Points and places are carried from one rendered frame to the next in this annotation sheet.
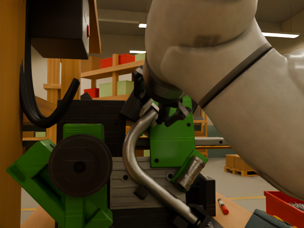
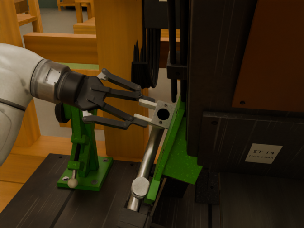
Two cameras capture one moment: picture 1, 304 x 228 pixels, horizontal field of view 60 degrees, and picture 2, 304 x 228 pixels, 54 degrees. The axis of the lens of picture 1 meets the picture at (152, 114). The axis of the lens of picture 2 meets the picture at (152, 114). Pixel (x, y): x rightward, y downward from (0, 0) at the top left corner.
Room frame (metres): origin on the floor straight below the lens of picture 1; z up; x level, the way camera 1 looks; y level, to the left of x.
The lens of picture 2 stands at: (0.80, -0.55, 1.50)
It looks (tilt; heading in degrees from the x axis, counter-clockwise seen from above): 27 degrees down; 108
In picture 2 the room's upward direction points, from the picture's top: straight up
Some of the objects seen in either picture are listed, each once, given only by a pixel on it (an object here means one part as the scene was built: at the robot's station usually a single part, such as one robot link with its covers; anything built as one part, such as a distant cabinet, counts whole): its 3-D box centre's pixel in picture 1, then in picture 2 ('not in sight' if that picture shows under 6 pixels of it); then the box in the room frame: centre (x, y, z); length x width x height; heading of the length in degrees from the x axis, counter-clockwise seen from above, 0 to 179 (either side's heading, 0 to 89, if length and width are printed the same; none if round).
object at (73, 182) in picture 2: not in sight; (73, 175); (0.38, 0.01, 0.96); 0.06 x 0.03 x 0.06; 99
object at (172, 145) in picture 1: (168, 125); (184, 141); (0.70, -0.04, 1.17); 0.13 x 0.12 x 0.20; 9
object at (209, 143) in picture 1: (169, 143); (260, 182); (0.86, -0.06, 1.11); 0.39 x 0.16 x 0.03; 99
